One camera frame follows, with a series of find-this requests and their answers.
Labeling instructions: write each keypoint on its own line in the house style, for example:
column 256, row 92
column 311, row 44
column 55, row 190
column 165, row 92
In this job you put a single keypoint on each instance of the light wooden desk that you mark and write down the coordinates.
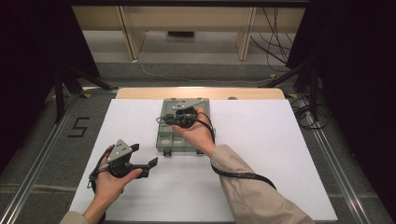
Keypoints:
column 186, row 18

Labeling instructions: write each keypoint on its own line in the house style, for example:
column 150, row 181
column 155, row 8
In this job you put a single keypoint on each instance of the black metal stand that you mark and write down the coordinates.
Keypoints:
column 59, row 96
column 313, row 93

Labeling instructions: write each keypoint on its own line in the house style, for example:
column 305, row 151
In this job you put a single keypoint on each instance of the black box under desk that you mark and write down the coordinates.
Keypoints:
column 180, row 34

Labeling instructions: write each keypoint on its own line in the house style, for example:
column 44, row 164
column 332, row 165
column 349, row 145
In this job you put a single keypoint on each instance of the aluminium floor rail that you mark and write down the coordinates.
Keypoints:
column 339, row 174
column 34, row 168

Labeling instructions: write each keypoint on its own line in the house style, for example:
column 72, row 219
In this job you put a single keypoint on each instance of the white table sheet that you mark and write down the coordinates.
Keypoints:
column 174, row 193

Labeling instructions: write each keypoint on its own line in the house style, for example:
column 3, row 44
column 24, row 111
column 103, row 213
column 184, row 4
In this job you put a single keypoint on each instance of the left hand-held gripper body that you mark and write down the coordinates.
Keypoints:
column 120, row 161

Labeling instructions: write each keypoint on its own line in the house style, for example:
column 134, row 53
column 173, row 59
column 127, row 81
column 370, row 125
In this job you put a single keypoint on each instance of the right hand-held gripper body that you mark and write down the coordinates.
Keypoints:
column 183, row 119

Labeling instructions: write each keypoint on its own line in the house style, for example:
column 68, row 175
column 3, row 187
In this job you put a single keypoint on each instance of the black curtain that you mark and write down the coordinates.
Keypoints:
column 358, row 77
column 31, row 62

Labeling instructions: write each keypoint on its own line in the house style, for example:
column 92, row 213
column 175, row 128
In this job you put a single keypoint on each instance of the person's left hand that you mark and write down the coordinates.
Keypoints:
column 112, row 186

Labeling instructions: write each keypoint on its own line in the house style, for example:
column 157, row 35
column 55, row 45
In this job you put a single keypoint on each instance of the person's right hand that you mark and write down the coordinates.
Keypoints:
column 196, row 137

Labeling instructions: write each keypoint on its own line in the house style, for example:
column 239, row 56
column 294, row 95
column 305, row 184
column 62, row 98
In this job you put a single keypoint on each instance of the grey transparent compartment box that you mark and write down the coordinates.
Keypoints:
column 168, row 140

